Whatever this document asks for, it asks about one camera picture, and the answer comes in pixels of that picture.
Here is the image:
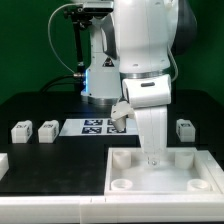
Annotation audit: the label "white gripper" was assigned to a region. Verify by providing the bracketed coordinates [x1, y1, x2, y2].
[122, 75, 171, 166]

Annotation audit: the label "white square tabletop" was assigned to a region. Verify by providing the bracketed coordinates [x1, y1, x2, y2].
[104, 148, 224, 195]

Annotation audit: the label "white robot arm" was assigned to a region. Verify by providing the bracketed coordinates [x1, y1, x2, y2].
[81, 0, 196, 166]

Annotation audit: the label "white U-shaped obstacle fence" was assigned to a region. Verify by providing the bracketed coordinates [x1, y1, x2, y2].
[0, 160, 224, 224]

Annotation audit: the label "white sheet with AprilTags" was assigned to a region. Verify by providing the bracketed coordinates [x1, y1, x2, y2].
[60, 118, 138, 137]

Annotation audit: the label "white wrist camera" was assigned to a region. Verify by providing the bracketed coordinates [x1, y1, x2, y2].
[111, 101, 134, 131]

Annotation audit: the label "black base cables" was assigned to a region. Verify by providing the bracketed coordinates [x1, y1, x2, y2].
[39, 73, 86, 93]

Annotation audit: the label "grey camera cable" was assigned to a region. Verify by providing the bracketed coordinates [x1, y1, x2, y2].
[47, 4, 78, 75]

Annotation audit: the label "black camera on stand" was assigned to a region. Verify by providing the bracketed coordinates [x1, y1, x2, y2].
[64, 0, 119, 100]

